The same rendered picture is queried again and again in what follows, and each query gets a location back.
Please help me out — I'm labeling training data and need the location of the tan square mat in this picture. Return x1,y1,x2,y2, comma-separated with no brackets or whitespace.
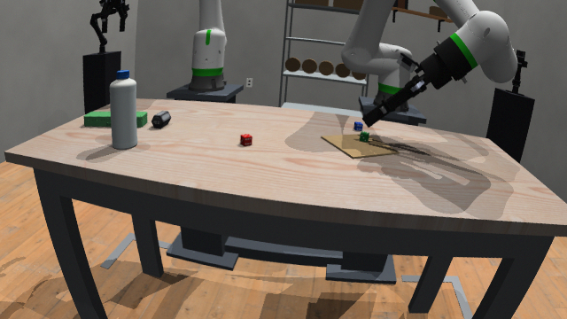
321,134,400,159

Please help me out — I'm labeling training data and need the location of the red die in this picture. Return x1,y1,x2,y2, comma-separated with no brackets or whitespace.
240,134,252,146

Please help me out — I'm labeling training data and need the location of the green die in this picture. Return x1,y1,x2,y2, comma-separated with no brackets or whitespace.
360,131,369,143

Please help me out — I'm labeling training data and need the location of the white plastic bottle with blue cap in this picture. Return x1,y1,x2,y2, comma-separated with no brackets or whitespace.
110,70,138,150

